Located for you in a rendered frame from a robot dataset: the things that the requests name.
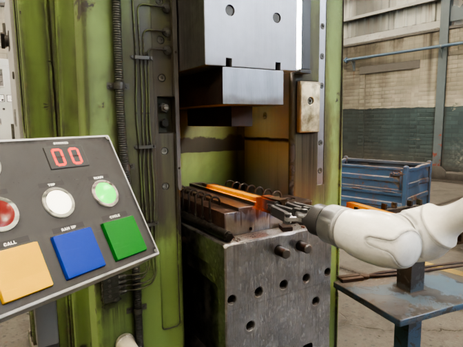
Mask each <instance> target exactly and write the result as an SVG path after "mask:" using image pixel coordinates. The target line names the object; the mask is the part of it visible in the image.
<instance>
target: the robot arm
mask: <svg viewBox="0 0 463 347"><path fill-rule="evenodd" d="M262 209H265V210H268V211H270V212H271V215H272V216H273V217H275V218H278V219H279V220H281V221H283V222H284V223H285V224H286V225H288V224H290V223H291V222H292V221H294V222H297V223H298V224H301V225H303V226H306V228H307V230H308V232H310V234H312V235H316V236H318V237H319V238H320V239H321V240H322V241H323V242H325V243H327V244H330V245H333V246H335V247H337V248H339V249H342V250H344V251H345V252H346V253H348V254H349V255H351V256H353V257H355V258H357V259H359V260H362V261H363V262H366V263H369V264H372V265H375V266H379V267H382V268H386V269H407V268H409V267H411V266H413V265H414V264H415V263H416V262H428V261H431V260H436V259H438V258H439V257H442V256H443V255H444V254H445V253H447V251H448V250H450V249H452V248H453V247H455V245H456V244H457V237H458V235H459V234H461V233H462V232H463V198H461V199H460V200H458V201H456V202H454V203H451V204H448V205H446V206H443V207H439V206H436V205H434V204H431V203H428V204H424V205H422V206H418V207H414V208H411V209H406V210H402V211H401V212H400V213H387V212H383V211H378V210H373V209H367V210H366V209H351V208H347V207H341V206H339V205H336V204H331V205H328V206H327V205H324V204H315V205H314V206H313V205H309V204H303V203H299V202H293V203H290V202H286V203H285V206H283V205H280V203H279V202H278V201H273V200H270V199H266V198H262Z"/></svg>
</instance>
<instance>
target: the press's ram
mask: <svg viewBox="0 0 463 347"><path fill-rule="evenodd" d="M297 12H298V0H176V18H177V43H178V77H181V76H186V75H189V74H195V73H198V72H203V71H206V70H211V69H214V68H217V67H240V68H250V69H260V70H279V71H283V74H286V73H291V72H296V71H297Z"/></svg>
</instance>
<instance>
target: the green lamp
mask: <svg viewBox="0 0 463 347"><path fill-rule="evenodd" d="M96 195H97V197H98V198H99V199H100V200H101V201H102V202H105V203H112V202H114V201H115V199H116V192H115V190H114V188H113V187H112V186H111V185H109V184H108V183H104V182H102V183H99V184H98V185H97V186H96Z"/></svg>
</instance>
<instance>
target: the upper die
mask: <svg viewBox="0 0 463 347"><path fill-rule="evenodd" d="M178 90H179V109H198V108H208V107H226V106H252V107H261V106H272V105H283V71H279V70H260V69H250V68H240V67H217V68H214V69H211V70H206V71H203V72H198V73H195V74H189V75H186V76H181V77H179V78H178Z"/></svg>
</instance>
